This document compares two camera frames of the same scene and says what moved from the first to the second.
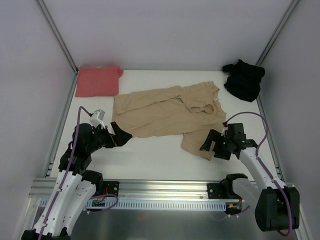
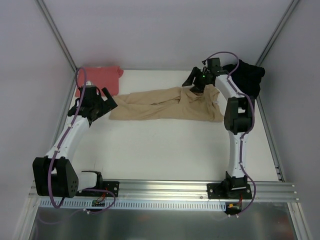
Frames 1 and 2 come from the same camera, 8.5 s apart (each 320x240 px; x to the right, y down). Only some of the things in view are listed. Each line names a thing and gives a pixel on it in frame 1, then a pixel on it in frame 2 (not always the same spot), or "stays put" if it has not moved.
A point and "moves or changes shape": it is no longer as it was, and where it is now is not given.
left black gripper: (111, 139) -> (103, 104)
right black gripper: (220, 145) -> (197, 80)
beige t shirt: (189, 111) moves or changes shape
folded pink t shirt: (97, 81) stays put
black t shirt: (244, 81) stays put
